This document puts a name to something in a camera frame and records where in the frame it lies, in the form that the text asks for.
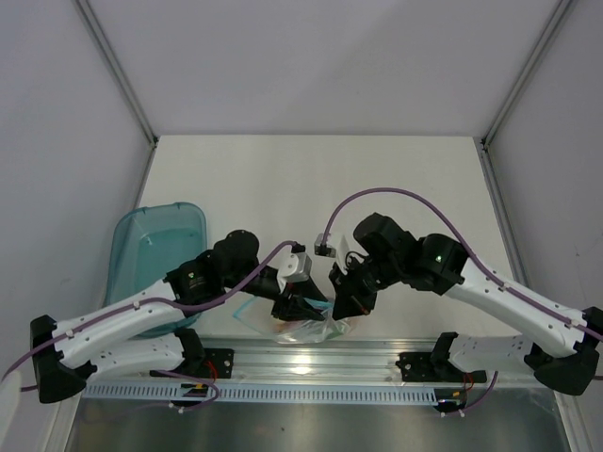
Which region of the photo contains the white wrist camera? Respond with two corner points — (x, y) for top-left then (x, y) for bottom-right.
(314, 233), (350, 274)
(276, 252), (312, 292)

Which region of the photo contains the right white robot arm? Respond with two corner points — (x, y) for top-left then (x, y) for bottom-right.
(315, 213), (602, 396)

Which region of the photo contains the aluminium frame post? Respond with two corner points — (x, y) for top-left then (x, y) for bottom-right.
(478, 0), (577, 147)
(71, 0), (158, 148)

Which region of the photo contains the left aluminium frame post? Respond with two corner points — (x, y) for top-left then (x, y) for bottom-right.
(71, 0), (158, 148)

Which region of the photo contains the clear zip top bag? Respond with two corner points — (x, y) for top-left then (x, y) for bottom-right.
(233, 298), (359, 345)

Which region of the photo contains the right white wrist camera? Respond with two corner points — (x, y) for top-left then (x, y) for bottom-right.
(314, 233), (350, 274)

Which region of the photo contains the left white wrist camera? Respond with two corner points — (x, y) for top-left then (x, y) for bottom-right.
(276, 252), (312, 292)

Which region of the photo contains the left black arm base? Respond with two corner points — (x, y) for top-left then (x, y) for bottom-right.
(173, 348), (235, 380)

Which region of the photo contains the right aluminium frame post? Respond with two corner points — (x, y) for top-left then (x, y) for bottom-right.
(478, 0), (577, 147)

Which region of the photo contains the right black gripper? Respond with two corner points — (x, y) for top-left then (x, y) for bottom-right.
(329, 254), (402, 319)

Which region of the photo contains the aluminium mounting rail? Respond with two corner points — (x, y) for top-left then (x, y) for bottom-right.
(62, 334), (579, 390)

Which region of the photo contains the white slotted cable duct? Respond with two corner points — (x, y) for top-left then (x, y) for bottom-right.
(83, 380), (438, 406)

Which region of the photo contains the teal plastic tray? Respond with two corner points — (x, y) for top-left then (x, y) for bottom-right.
(103, 201), (210, 338)

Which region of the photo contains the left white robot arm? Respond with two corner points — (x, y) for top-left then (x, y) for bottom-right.
(30, 230), (328, 404)

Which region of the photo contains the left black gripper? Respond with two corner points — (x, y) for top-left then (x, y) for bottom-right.
(224, 264), (328, 322)

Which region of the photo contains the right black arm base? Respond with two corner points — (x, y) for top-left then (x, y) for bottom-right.
(395, 351), (487, 383)

